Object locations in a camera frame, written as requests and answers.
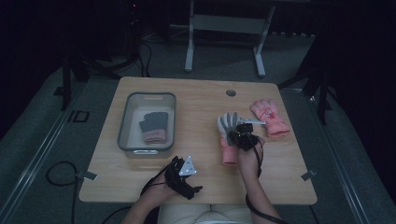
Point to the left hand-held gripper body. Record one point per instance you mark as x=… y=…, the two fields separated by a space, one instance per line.
x=186 y=169

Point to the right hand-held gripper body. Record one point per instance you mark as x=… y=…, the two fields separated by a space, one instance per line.
x=246 y=138

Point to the pink ski glove grey palm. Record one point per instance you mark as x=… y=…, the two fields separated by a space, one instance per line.
x=227 y=124

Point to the grey knit glove pink cuff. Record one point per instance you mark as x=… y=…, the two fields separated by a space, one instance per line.
x=157 y=121
x=142 y=126

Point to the grey plastic bin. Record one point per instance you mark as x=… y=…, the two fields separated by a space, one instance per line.
x=130 y=124

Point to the person's right hand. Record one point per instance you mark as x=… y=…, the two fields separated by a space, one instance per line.
x=250 y=161

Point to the person's left hand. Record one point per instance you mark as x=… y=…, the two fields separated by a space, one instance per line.
x=158 y=193

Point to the person's beige trousers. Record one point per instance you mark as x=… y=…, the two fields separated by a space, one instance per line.
x=205 y=214

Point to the pink ski glove red print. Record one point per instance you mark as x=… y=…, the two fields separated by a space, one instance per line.
x=269 y=118

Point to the grey table grommet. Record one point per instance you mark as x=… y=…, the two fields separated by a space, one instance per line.
x=231 y=92

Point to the metal table clip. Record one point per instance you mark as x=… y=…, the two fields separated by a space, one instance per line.
x=308 y=175
x=88 y=175

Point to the black stand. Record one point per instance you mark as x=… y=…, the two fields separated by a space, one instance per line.
x=67 y=77
x=322 y=93

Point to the metal floor rail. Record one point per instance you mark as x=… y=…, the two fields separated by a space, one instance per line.
x=37 y=155
x=339 y=174

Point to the white desk frame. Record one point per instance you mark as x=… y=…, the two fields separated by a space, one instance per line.
x=229 y=23

